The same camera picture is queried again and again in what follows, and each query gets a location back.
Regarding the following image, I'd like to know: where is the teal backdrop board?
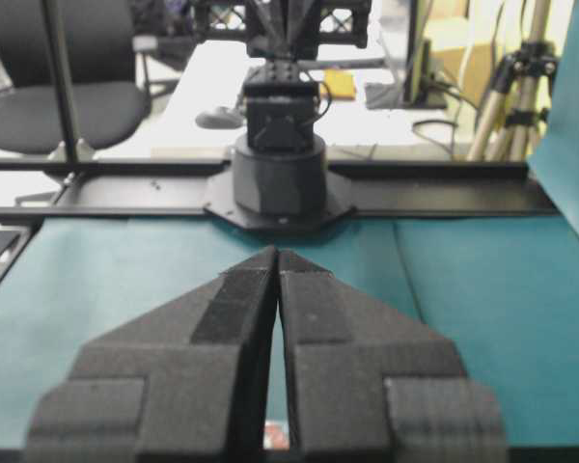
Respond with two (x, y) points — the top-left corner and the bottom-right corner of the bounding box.
(529, 1), (579, 236)

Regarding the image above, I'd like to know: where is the black aluminium frame rail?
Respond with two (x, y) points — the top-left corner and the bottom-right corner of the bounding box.
(0, 158), (558, 225)

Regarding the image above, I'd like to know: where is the yellow notepad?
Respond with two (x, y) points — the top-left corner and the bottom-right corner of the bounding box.
(323, 69), (356, 100)

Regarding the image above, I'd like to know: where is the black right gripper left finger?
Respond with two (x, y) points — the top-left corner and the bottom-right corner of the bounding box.
(24, 247), (276, 462)

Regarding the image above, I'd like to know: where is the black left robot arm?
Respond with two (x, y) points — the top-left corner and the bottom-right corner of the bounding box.
(23, 1), (350, 462)

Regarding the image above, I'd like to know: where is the black computer mouse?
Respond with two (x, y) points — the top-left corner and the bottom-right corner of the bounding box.
(195, 107), (243, 130)

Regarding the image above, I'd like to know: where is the black vertical frame post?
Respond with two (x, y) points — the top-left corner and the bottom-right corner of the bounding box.
(41, 0), (79, 164)

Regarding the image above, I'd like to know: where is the black office chair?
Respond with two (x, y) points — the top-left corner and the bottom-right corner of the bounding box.
(0, 1), (150, 155)

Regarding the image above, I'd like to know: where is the white desk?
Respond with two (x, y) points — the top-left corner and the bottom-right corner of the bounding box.
(151, 41), (474, 161)

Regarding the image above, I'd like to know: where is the silver camera tripod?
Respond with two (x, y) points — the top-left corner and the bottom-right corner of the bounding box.
(466, 1), (559, 162)

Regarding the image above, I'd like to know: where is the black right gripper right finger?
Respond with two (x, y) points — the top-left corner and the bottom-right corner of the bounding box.
(278, 251), (507, 462)

